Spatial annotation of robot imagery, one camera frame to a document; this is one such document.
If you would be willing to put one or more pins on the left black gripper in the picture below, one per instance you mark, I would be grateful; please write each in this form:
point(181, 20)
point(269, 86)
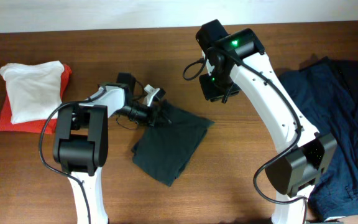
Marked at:
point(153, 112)

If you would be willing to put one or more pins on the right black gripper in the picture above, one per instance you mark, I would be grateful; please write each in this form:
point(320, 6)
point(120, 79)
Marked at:
point(217, 92)

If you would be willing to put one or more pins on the dark green t-shirt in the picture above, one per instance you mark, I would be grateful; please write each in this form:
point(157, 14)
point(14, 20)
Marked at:
point(164, 150)

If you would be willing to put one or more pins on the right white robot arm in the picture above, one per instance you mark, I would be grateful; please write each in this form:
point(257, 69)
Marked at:
point(238, 62)

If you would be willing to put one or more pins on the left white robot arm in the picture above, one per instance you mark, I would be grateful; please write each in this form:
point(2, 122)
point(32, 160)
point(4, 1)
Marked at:
point(81, 138)

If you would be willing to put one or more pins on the navy blue t-shirt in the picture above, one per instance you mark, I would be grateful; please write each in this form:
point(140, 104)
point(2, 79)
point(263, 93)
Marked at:
point(328, 106)

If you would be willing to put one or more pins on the white folded t-shirt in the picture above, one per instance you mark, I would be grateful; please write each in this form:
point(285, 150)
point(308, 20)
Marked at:
point(33, 90)

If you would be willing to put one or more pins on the red folded t-shirt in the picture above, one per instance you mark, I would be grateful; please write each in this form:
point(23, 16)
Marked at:
point(31, 126)

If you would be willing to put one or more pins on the blue denim jeans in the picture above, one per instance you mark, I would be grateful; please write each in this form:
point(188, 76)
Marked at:
point(336, 195)

